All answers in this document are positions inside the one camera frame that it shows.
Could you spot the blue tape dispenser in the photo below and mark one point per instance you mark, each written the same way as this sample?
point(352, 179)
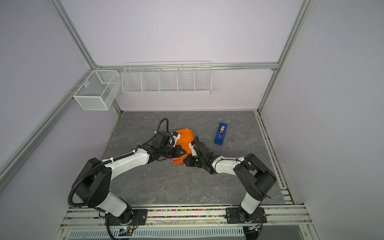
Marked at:
point(221, 133)

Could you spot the aluminium corner frame post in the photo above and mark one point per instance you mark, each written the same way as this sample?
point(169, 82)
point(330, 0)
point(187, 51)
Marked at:
point(66, 22)

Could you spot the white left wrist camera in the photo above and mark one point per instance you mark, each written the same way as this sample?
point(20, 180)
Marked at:
point(174, 137)

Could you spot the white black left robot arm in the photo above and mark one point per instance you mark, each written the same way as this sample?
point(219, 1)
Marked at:
point(92, 186)

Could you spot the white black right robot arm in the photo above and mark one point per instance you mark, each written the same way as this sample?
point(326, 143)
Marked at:
point(254, 175)

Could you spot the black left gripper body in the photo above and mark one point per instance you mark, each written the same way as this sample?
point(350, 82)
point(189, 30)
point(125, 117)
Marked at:
point(168, 151)

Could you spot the white vented cable duct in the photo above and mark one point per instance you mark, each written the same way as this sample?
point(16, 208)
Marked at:
point(157, 233)

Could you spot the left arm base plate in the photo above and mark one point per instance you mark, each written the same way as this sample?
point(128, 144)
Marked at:
point(126, 216)

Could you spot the aluminium front rail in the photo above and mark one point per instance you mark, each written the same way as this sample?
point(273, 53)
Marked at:
point(214, 216)

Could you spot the orange wrapping paper sheet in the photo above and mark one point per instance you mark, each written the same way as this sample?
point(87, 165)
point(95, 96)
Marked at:
point(185, 137)

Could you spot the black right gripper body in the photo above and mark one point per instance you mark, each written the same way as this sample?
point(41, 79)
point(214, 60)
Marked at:
point(195, 161)

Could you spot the white wire wall shelf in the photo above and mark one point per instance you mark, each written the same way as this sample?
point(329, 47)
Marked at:
point(167, 77)

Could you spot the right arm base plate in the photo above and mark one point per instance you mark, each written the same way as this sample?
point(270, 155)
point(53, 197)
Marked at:
point(239, 216)

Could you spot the white mesh side basket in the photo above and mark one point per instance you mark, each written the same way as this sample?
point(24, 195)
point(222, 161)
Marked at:
point(99, 90)

